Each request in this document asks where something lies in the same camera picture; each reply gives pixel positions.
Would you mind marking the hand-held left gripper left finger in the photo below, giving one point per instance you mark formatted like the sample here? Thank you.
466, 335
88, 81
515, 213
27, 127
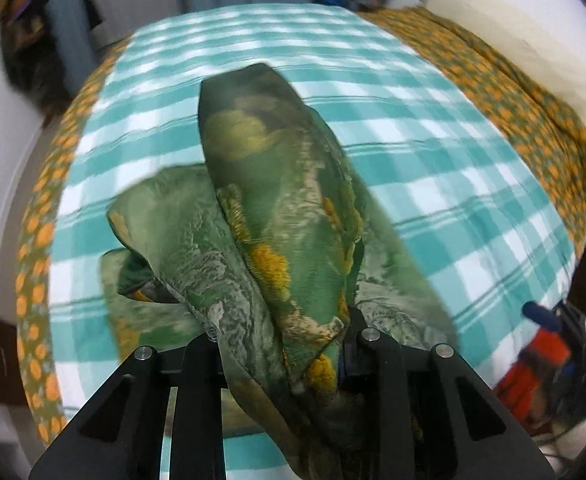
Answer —
198, 385

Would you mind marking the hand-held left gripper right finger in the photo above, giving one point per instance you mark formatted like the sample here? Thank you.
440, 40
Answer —
370, 360

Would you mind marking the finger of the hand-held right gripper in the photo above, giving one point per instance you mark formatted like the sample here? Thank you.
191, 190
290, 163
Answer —
539, 315

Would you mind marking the green printed garment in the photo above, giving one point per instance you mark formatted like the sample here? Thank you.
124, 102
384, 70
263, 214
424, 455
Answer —
273, 210

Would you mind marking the yellow and dark hanging clothes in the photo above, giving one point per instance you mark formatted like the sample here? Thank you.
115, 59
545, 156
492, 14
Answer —
28, 50

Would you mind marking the orange floral bedsheet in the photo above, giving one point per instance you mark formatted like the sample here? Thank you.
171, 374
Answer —
523, 110

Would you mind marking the teal checked blanket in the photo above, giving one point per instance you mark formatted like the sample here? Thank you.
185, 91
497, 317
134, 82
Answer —
398, 110

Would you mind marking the cream pillow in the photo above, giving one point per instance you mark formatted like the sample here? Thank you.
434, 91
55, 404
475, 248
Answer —
523, 25

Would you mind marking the blue curtain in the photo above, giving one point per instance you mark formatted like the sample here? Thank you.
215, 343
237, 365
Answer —
65, 0

